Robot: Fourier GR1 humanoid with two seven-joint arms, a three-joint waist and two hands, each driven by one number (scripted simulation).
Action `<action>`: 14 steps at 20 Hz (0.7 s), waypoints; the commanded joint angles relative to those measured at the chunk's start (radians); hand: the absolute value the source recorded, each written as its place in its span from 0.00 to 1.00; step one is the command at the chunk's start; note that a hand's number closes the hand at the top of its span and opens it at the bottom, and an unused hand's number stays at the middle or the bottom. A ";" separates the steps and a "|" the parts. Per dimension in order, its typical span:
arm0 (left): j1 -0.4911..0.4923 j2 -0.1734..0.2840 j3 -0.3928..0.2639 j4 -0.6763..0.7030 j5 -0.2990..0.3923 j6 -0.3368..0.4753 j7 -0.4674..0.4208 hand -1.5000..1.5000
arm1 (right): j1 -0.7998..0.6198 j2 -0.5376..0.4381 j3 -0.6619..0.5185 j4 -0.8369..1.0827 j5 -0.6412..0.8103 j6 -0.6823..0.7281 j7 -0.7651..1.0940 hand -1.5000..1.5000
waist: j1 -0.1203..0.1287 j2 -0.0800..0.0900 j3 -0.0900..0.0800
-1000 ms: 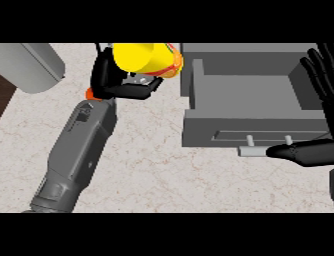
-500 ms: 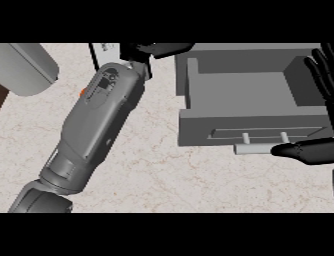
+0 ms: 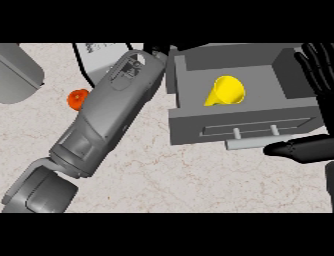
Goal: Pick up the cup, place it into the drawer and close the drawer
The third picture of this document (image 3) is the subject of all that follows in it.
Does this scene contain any white black-edged appliance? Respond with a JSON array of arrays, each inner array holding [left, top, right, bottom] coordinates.
[[73, 42, 133, 90]]

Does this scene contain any grey open drawer box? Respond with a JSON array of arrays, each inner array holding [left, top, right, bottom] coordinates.
[[164, 42, 325, 111]]

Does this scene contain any grey rounded appliance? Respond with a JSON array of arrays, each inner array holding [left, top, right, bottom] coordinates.
[[0, 43, 46, 105]]

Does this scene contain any grey drawer front panel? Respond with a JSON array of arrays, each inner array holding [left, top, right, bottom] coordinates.
[[167, 105, 325, 146]]

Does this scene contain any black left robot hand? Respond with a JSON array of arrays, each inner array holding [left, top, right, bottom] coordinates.
[[141, 42, 179, 58]]

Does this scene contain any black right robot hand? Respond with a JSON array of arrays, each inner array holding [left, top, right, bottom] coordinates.
[[262, 42, 334, 165]]

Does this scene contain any orange round fruit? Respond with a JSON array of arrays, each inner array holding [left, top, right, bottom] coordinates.
[[67, 88, 91, 112]]

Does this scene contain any pale grey drawer handle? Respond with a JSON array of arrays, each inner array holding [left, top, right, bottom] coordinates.
[[225, 124, 296, 151]]

